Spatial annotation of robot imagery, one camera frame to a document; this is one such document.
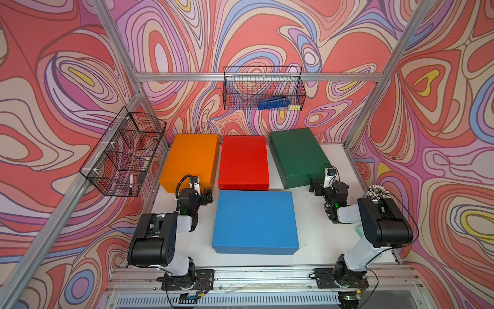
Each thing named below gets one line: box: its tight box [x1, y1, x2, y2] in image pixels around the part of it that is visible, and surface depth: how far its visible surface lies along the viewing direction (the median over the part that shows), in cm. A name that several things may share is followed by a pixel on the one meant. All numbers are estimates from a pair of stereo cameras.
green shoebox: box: [268, 127, 332, 190], surface depth 103 cm
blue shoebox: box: [212, 190, 300, 255], surface depth 80 cm
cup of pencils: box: [364, 184, 392, 203], surface depth 80 cm
